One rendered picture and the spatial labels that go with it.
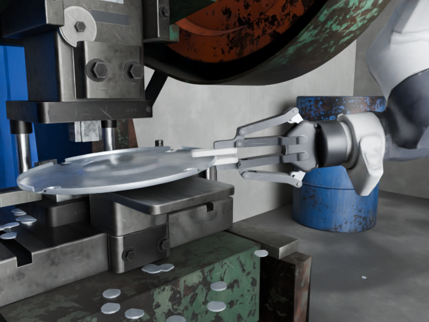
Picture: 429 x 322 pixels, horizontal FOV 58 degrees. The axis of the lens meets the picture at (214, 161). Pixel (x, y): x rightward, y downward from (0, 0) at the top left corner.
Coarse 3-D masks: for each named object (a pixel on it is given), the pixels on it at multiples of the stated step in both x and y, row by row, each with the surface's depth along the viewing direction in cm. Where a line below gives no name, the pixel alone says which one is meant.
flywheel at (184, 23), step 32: (224, 0) 89; (256, 0) 83; (288, 0) 73; (320, 0) 70; (192, 32) 94; (224, 32) 88; (256, 32) 80; (288, 32) 76; (224, 64) 93; (256, 64) 94
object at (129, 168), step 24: (48, 168) 63; (72, 168) 61; (96, 168) 57; (120, 168) 55; (144, 168) 55; (168, 168) 56; (192, 168) 54; (48, 192) 47; (72, 192) 46; (96, 192) 45
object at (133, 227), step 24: (120, 192) 49; (144, 192) 49; (168, 192) 49; (192, 192) 49; (216, 192) 50; (96, 216) 57; (120, 216) 54; (144, 216) 57; (168, 216) 60; (120, 240) 55; (144, 240) 58; (168, 240) 61; (120, 264) 55; (144, 264) 58
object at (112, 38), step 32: (64, 0) 55; (96, 0) 58; (128, 0) 61; (64, 32) 54; (96, 32) 58; (128, 32) 62; (32, 64) 61; (64, 64) 56; (96, 64) 55; (128, 64) 59; (32, 96) 63; (64, 96) 56; (96, 96) 56; (128, 96) 60
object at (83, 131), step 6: (72, 126) 65; (78, 126) 65; (84, 126) 65; (90, 126) 66; (96, 126) 67; (72, 132) 66; (78, 132) 65; (84, 132) 65; (90, 132) 66; (96, 132) 67; (72, 138) 66; (78, 138) 65; (84, 138) 65; (90, 138) 66; (96, 138) 67
